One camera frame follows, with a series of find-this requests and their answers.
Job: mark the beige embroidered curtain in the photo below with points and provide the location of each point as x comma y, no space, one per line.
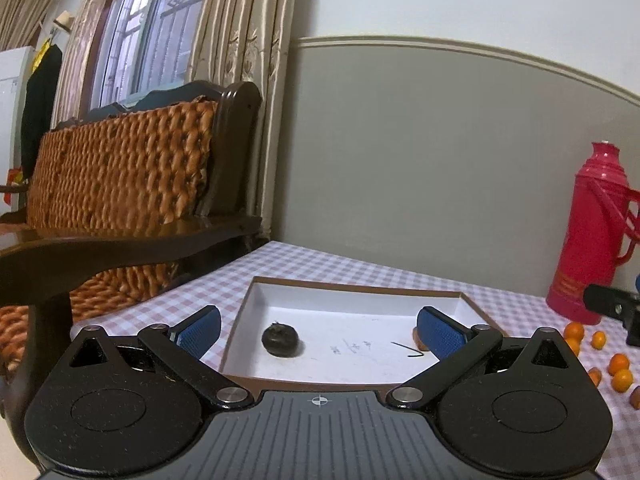
240,30

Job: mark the woven orange seat cushion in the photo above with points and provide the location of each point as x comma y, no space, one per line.
125,280

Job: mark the striped beige curtain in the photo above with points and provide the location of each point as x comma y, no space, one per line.
85,45

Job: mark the white hat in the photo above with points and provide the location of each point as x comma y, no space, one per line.
62,21

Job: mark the red thermos flask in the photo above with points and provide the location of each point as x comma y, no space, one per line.
590,240

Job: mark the dark round fruit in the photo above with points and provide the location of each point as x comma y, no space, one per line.
281,340

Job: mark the red and yellow object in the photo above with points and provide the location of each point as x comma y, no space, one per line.
15,177

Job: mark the black hex key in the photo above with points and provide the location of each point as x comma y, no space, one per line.
407,349

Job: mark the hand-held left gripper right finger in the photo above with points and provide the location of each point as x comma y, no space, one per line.
440,334

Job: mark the white cabinet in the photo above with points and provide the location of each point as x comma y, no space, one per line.
10,110

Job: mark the pink checkered tablecloth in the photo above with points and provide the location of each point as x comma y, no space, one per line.
310,265

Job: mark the black hanging coat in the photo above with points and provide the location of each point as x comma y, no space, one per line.
40,100

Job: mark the dark wooden chair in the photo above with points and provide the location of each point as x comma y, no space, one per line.
220,220

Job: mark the yellow hanging item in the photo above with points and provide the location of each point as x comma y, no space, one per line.
42,54

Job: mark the woven orange backrest cushion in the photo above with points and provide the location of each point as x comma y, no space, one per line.
120,170

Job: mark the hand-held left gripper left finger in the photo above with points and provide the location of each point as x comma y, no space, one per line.
200,331

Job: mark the window with brown frame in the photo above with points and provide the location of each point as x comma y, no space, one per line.
145,30

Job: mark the white box with brown rim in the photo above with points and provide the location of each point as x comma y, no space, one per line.
350,317

